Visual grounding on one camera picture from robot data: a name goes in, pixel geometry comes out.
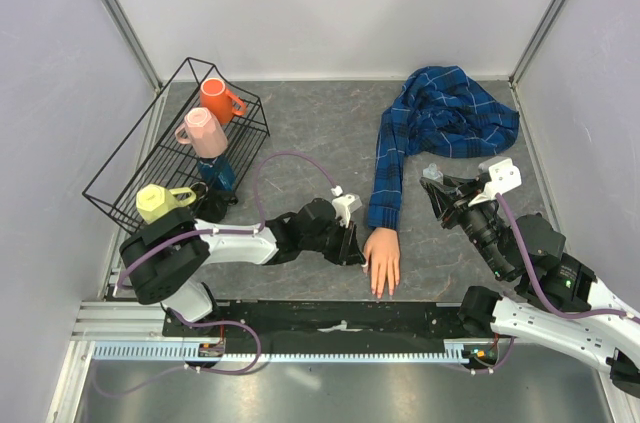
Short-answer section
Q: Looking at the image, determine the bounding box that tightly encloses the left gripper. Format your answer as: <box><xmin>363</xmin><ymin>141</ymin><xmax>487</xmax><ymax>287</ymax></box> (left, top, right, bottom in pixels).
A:
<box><xmin>301</xmin><ymin>216</ymin><xmax>366</xmax><ymax>267</ymax></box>

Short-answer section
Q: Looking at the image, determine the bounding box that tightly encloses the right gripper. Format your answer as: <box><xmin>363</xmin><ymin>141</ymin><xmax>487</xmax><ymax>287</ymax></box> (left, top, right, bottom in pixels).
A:
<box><xmin>420</xmin><ymin>172</ymin><xmax>511</xmax><ymax>278</ymax></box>

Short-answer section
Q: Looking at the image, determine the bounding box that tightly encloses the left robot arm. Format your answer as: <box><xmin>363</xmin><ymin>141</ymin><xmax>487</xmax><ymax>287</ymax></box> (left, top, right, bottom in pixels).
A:
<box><xmin>117</xmin><ymin>193</ymin><xmax>365</xmax><ymax>336</ymax></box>

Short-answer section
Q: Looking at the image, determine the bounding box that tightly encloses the mannequin hand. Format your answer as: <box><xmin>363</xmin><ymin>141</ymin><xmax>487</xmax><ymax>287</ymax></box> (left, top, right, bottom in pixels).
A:
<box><xmin>363</xmin><ymin>228</ymin><xmax>400</xmax><ymax>298</ymax></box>

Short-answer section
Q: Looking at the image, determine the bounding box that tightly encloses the blue plaid shirt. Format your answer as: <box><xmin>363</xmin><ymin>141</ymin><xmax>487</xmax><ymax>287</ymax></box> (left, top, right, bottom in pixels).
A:
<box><xmin>367</xmin><ymin>66</ymin><xmax>519</xmax><ymax>230</ymax></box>

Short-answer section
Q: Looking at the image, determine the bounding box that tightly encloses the blue glass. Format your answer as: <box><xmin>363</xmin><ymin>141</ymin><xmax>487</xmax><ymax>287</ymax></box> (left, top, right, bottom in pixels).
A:
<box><xmin>197</xmin><ymin>155</ymin><xmax>236</xmax><ymax>191</ymax></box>

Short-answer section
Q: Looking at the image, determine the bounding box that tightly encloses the pink mug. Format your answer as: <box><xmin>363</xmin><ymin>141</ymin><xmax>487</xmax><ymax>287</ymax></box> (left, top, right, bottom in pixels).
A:
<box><xmin>174</xmin><ymin>107</ymin><xmax>228</xmax><ymax>159</ymax></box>

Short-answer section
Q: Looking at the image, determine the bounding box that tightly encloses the yellow mug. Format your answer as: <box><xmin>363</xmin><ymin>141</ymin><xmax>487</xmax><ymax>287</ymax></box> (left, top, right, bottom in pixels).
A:
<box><xmin>135</xmin><ymin>184</ymin><xmax>197</xmax><ymax>224</ymax></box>

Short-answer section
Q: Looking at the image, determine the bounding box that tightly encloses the orange mug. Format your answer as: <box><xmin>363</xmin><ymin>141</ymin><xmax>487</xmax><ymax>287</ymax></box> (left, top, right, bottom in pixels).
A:
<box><xmin>199</xmin><ymin>78</ymin><xmax>246</xmax><ymax>126</ymax></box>

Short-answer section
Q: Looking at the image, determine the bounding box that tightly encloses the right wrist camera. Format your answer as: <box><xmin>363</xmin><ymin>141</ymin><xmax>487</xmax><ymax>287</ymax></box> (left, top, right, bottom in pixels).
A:
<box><xmin>468</xmin><ymin>156</ymin><xmax>522</xmax><ymax>206</ymax></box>

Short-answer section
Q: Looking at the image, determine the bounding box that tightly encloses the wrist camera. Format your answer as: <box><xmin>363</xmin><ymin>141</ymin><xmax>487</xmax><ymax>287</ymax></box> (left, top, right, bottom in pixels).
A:
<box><xmin>331</xmin><ymin>185</ymin><xmax>362</xmax><ymax>227</ymax></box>
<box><xmin>468</xmin><ymin>156</ymin><xmax>522</xmax><ymax>206</ymax></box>

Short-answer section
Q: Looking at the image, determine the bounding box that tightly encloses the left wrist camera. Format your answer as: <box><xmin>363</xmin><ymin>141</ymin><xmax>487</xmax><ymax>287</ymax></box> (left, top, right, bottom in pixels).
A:
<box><xmin>331</xmin><ymin>185</ymin><xmax>362</xmax><ymax>227</ymax></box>

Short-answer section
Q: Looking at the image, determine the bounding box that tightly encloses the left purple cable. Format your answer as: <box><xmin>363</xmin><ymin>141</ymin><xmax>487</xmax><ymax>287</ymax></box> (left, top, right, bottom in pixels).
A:
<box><xmin>89</xmin><ymin>151</ymin><xmax>344</xmax><ymax>397</ymax></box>

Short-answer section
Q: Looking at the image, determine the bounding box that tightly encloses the purple cable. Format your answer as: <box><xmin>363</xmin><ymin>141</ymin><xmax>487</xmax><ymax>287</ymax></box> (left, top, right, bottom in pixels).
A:
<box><xmin>89</xmin><ymin>151</ymin><xmax>344</xmax><ymax>397</ymax></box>
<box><xmin>494</xmin><ymin>192</ymin><xmax>640</xmax><ymax>322</ymax></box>

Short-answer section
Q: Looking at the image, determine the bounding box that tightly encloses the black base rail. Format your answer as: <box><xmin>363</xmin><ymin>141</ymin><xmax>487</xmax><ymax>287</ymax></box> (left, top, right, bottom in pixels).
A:
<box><xmin>161</xmin><ymin>300</ymin><xmax>494</xmax><ymax>350</ymax></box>

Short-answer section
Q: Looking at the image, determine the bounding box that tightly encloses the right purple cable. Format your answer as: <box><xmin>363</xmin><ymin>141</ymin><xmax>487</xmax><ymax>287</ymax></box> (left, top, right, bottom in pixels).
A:
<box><xmin>494</xmin><ymin>192</ymin><xmax>640</xmax><ymax>322</ymax></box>

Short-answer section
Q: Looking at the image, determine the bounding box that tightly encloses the black wire dish rack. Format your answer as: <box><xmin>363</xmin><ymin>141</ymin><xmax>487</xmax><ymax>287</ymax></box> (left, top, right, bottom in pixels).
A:
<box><xmin>82</xmin><ymin>57</ymin><xmax>270</xmax><ymax>234</ymax></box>

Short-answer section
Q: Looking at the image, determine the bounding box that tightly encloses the light blue cable duct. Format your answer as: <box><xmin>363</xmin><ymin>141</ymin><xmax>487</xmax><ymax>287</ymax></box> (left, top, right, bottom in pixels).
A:
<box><xmin>93</xmin><ymin>333</ymin><xmax>471</xmax><ymax>364</ymax></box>

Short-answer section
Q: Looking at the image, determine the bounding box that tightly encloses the aluminium corner post right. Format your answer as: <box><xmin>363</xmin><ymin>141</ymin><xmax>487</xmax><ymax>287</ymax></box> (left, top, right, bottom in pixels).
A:
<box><xmin>509</xmin><ymin>0</ymin><xmax>569</xmax><ymax>87</ymax></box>

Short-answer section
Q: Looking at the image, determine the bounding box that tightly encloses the aluminium corner post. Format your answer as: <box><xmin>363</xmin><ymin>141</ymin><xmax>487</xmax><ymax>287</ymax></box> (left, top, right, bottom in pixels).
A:
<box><xmin>509</xmin><ymin>0</ymin><xmax>569</xmax><ymax>87</ymax></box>
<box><xmin>101</xmin><ymin>0</ymin><xmax>163</xmax><ymax>91</ymax></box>

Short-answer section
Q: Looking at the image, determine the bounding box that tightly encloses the aluminium corner post left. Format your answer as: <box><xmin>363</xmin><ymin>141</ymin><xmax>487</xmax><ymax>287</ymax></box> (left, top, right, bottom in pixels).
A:
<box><xmin>101</xmin><ymin>0</ymin><xmax>163</xmax><ymax>91</ymax></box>

